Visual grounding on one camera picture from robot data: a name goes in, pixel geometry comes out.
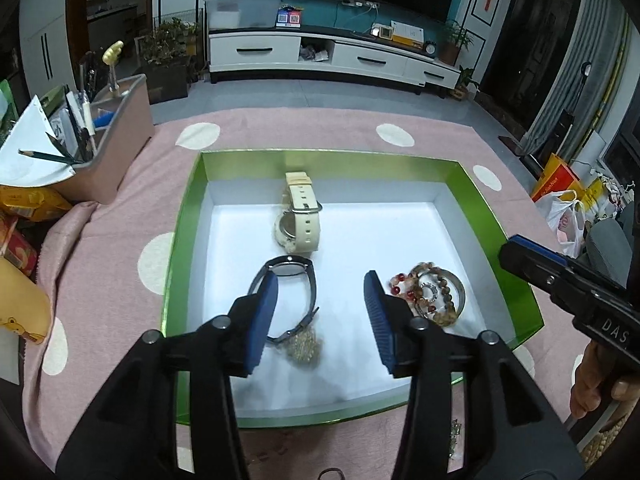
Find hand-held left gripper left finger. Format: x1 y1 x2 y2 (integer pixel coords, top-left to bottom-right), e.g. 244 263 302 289
55 271 279 480

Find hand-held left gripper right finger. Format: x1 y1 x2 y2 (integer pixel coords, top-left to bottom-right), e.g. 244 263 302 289
363 270 588 480

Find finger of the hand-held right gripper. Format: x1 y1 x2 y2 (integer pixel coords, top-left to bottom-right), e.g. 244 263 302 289
498 234 628 321

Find red and pink bead bracelet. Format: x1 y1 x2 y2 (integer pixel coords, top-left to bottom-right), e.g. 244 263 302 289
390 262 441 311

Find small gold chain jewellery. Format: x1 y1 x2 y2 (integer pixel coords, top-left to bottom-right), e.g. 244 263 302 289
285 327 323 368

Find black wrist watch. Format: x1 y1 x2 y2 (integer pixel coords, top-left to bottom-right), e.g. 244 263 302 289
248 256 321 345

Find dark patterned bead bracelet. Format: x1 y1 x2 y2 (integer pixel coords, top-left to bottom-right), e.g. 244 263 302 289
412 280 453 316

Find wooden bead bracelet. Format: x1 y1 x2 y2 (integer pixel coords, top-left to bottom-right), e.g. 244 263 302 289
425 270 461 328

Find silver metal bangle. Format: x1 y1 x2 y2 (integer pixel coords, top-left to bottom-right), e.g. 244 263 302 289
412 267 467 328

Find green cardboard box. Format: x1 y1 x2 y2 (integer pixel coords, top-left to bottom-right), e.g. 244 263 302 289
161 149 545 428

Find cream wrist watch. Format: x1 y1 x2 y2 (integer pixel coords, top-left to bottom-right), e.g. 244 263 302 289
272 171 323 253

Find person's right hand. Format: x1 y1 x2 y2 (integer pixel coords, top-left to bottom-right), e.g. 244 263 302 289
570 340 640 421

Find white plastic shopping bag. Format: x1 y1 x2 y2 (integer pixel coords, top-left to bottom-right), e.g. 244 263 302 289
542 189 588 256

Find grey chair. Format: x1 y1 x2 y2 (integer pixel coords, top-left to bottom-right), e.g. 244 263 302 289
585 220 633 271

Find yellow and red paper bag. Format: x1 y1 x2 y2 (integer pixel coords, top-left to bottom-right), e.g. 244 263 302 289
531 152 586 203

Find pink polka-dot tablecloth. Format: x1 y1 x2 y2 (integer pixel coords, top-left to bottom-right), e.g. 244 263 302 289
20 107 606 480

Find small floor potted plant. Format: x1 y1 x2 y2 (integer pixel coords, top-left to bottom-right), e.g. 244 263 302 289
452 66 481 101

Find grey striped curtain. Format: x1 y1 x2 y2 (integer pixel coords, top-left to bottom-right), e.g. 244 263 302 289
520 0 640 161

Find pink desk organiser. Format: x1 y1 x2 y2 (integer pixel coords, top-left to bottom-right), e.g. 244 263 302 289
47 74 156 205

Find potted plant in brown pot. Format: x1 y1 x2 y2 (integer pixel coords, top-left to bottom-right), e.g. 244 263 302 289
442 20 473 66

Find yellow snack bag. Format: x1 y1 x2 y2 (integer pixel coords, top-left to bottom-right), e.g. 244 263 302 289
0 185 73 223

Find yellow and white flat box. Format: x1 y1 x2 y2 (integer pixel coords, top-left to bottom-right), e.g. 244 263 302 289
391 20 426 48

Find white tv cabinet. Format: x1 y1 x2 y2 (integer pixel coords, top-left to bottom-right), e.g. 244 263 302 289
207 27 462 98

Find dark pencil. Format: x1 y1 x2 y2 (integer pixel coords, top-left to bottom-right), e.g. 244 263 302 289
18 149 83 165

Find white paper sheet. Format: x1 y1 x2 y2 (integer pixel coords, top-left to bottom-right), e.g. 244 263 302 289
0 95 76 188

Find small blue and red stand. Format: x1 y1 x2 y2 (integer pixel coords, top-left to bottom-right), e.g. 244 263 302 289
277 5 304 28

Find cream flower pen topper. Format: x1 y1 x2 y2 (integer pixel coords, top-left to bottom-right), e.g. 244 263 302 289
102 41 123 93

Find clear plastic storage box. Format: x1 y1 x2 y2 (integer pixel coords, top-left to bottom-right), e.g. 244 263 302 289
205 0 285 31

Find potted plants behind wire fence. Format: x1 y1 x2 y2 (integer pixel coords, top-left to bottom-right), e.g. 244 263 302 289
140 17 201 101

